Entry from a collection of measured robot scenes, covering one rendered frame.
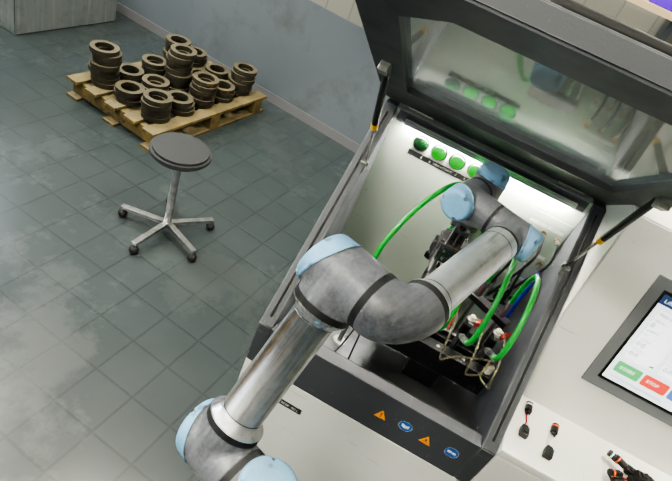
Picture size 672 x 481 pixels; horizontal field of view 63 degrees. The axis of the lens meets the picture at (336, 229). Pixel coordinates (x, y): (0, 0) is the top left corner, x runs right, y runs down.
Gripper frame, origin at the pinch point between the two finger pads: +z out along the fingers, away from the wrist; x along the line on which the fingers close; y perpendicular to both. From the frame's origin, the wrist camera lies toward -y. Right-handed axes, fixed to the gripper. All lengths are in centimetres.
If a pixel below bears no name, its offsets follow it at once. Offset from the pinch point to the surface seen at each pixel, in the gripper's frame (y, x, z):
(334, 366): 23.3, -11.7, 25.7
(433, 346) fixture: 1.6, 10.6, 22.2
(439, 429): 23.3, 19.9, 26.9
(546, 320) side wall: -4.3, 32.5, -0.2
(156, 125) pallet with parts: -150, -184, 106
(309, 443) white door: 23, -7, 61
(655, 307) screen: -8, 52, -17
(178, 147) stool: -84, -129, 65
